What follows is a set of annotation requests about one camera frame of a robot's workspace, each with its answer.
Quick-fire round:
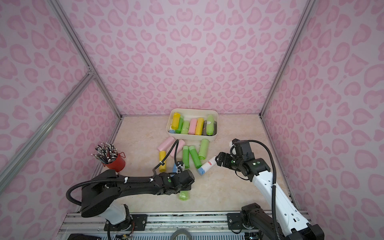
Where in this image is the light green roll front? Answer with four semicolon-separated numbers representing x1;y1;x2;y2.
179;191;190;201

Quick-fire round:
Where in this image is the light green roll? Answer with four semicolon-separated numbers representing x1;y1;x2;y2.
198;139;210;160
206;115;215;136
179;191;190;201

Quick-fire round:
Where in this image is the large yellow roll front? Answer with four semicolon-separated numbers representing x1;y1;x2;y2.
195;118;205;136

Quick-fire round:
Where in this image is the pink roll with white label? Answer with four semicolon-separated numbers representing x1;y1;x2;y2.
188;118;198;135

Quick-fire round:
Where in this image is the yellow trash bag roll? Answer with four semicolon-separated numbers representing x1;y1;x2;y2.
159;151;167;173
171;112;181;131

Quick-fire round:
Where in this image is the grey trash bag roll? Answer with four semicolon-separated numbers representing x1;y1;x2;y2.
202;120;207;136
213;121;218;136

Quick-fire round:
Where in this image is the bright green roll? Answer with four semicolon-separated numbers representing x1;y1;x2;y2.
175;116;184;134

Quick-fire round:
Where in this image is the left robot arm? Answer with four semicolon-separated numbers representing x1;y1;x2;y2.
81;170;195;218

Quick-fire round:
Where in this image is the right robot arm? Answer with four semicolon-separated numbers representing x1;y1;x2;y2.
215;152;325;240

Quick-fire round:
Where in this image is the blue trash bag roll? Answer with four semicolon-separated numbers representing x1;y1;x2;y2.
173;163;178;173

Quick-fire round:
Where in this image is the white roll with blue end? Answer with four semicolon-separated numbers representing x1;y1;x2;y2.
197;156;217;176

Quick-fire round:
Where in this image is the green trash bag roll right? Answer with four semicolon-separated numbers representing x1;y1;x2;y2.
189;146;202;169

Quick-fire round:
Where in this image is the green trash bag roll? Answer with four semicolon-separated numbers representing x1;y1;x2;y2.
189;146;202;169
182;146;190;169

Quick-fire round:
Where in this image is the green trash bag roll left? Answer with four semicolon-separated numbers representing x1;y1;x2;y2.
182;146;190;169

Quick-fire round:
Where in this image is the pink trash bag roll right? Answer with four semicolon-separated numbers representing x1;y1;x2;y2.
170;140;186;158

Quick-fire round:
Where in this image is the pink trash bag roll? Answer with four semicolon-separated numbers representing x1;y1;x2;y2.
170;140;186;158
157;137;175;152

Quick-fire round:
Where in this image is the pink trash bag roll left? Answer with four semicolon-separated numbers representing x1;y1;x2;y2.
157;137;175;152

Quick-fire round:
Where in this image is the white plastic storage box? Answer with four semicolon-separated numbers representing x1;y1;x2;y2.
166;108;219;142

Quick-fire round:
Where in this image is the red pen holder cup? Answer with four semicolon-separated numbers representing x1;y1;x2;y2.
105;152;126;173

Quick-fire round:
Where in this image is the bundle of pens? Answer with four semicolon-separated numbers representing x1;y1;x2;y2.
91;143;119;165

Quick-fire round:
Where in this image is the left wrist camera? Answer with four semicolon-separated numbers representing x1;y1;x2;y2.
176;161;185;173

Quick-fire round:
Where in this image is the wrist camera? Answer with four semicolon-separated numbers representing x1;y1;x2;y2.
176;161;185;173
230;139;255;161

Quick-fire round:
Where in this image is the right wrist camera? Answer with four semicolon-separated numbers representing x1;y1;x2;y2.
230;139;255;161

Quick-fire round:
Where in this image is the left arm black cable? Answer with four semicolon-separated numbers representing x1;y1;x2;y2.
65;139;181;207

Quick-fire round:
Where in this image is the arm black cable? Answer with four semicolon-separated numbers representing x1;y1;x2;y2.
65;139;181;207
229;139;283;240

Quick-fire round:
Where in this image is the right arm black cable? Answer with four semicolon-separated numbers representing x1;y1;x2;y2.
229;139;283;240

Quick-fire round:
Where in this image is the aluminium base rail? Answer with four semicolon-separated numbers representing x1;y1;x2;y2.
56;211;258;240

